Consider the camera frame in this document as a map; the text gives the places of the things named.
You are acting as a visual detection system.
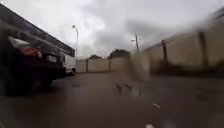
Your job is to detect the white vehicle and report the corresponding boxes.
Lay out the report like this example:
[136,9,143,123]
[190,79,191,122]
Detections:
[61,51,77,75]

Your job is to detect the black car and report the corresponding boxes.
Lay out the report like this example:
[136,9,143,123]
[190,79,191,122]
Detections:
[0,33,67,97]

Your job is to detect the utility pole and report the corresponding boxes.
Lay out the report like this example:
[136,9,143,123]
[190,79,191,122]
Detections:
[130,33,141,54]

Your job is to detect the dark trees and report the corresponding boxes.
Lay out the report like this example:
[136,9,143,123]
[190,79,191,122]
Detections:
[88,48,132,60]

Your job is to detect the dark long building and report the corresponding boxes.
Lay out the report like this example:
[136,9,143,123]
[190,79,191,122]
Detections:
[0,3,76,58]

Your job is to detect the beige panel wall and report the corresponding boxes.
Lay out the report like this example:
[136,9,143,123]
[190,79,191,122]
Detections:
[75,15,224,76]

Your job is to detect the street lamp pole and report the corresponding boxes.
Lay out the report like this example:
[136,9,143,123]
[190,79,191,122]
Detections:
[71,24,80,61]

